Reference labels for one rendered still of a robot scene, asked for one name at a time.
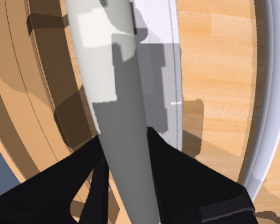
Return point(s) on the long brown cardboard carton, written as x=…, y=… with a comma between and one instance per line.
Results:
x=29, y=125

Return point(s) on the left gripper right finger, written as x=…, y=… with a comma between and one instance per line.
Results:
x=193, y=193

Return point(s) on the grey tube with white end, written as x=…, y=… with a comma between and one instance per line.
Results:
x=267, y=134

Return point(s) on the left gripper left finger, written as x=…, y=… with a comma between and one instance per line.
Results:
x=46, y=197

